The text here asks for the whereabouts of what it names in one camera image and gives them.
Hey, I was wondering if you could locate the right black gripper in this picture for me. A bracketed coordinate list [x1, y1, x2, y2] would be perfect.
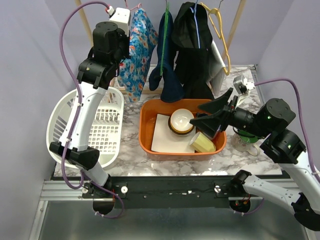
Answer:
[189, 87, 270, 139]

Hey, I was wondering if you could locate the dark blue denim skirt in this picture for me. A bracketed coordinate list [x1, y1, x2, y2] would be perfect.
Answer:
[149, 12, 185, 103]

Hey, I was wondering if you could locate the green hanger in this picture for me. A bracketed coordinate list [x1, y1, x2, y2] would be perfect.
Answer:
[157, 0, 170, 77]

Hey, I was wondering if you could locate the floral blue skirt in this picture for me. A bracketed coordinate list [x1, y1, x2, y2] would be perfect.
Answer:
[117, 8, 158, 103]

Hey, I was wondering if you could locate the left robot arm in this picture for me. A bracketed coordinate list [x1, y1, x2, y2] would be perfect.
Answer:
[49, 21, 130, 198]

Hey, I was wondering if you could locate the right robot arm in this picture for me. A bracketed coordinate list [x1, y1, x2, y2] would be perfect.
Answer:
[190, 88, 320, 231]

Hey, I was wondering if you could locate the yellow hanger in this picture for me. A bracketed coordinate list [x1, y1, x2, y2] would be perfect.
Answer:
[199, 2, 231, 76]

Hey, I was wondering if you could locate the light blue hanger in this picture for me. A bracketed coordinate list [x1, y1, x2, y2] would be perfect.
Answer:
[190, 0, 201, 49]

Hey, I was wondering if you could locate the lavender cup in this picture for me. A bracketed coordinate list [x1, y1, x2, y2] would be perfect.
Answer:
[195, 112, 218, 140]

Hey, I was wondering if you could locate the yellow cup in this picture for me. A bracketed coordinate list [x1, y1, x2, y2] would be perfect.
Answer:
[189, 131, 216, 153]

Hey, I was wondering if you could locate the grey white garment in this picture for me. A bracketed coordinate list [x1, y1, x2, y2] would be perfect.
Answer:
[207, 40, 226, 97]

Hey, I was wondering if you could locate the white bowl with dark rim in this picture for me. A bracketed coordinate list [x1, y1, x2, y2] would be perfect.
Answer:
[168, 108, 194, 136]

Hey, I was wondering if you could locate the green bowl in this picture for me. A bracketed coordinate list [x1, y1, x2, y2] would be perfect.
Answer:
[232, 127, 259, 144]

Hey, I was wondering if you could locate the white floral mug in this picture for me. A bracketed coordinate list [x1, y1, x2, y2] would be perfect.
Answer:
[231, 133, 261, 157]

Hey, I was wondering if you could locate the white square plate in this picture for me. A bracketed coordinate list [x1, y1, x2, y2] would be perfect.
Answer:
[151, 114, 196, 154]

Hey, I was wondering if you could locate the orange plastic tub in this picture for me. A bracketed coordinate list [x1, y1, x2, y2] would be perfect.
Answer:
[139, 99, 227, 161]

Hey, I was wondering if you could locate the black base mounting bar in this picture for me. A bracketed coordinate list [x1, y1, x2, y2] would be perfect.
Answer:
[81, 174, 261, 210]

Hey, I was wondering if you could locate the black garment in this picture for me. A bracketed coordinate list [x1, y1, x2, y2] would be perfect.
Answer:
[171, 1, 214, 100]

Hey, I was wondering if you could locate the white laundry basket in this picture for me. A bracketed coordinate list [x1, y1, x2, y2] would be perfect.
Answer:
[46, 87, 125, 168]

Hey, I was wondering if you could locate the wooden clothes rack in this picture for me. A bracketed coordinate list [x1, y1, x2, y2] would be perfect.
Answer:
[74, 0, 246, 95]

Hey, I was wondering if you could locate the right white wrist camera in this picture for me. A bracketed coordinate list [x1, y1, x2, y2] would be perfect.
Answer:
[233, 74, 256, 107]

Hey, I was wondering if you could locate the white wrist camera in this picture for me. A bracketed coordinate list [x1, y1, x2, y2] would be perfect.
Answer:
[109, 7, 131, 35]
[233, 74, 256, 107]

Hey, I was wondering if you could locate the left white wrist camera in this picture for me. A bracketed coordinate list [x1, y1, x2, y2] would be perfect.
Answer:
[109, 7, 131, 35]

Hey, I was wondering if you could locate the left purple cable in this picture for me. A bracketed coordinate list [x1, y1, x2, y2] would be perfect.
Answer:
[59, 1, 125, 220]

